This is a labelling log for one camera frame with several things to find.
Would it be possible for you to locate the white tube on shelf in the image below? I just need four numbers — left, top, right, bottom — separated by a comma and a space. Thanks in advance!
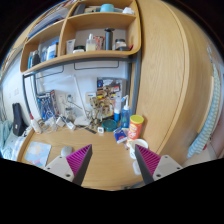
66, 39, 75, 54

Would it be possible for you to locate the orange chips can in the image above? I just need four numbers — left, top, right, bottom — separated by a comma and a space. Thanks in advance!
128, 115, 144, 140

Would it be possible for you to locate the wooden wardrobe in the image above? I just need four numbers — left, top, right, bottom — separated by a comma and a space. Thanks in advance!
136, 0, 213, 164

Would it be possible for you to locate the white mug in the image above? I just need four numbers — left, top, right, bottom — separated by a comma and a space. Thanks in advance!
129, 139, 148, 159

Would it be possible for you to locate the white desk lamp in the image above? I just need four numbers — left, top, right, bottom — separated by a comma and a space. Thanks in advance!
72, 75, 90, 126

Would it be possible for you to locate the small white cube clock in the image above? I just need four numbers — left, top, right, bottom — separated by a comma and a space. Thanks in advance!
97, 127, 104, 133

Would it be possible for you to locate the white red-capped bottle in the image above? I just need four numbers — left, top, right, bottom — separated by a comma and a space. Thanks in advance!
30, 113, 42, 134

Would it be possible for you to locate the teal round tin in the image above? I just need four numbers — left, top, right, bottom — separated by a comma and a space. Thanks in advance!
102, 119, 117, 132

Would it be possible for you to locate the black bag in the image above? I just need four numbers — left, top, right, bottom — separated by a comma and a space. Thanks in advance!
12, 103, 27, 136

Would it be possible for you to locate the clear glass bottle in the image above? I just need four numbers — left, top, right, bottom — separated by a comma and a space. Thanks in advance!
86, 34, 96, 51

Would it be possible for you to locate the blue snack packet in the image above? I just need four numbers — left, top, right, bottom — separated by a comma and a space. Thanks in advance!
114, 127, 127, 143

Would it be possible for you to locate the blue spray bottle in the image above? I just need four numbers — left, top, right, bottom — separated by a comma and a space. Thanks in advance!
121, 95, 130, 128

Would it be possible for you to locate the blue white box on shelf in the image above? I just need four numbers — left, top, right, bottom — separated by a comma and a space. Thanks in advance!
46, 41, 58, 60

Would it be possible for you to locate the black tall bottle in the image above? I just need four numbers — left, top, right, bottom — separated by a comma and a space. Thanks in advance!
104, 28, 115, 50

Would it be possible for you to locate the grey computer mouse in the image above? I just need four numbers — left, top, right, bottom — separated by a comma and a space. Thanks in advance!
61, 146, 73, 156

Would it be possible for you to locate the teal bowl on shelf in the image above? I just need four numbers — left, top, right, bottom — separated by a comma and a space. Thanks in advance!
100, 4, 114, 12

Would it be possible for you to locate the wooden wall shelf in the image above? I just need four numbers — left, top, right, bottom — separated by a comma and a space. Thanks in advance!
20, 0, 141, 74

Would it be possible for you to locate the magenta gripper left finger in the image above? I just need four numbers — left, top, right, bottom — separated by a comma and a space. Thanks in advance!
66, 145, 92, 186

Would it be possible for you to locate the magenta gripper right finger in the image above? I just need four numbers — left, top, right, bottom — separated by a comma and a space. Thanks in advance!
135, 146, 161, 184

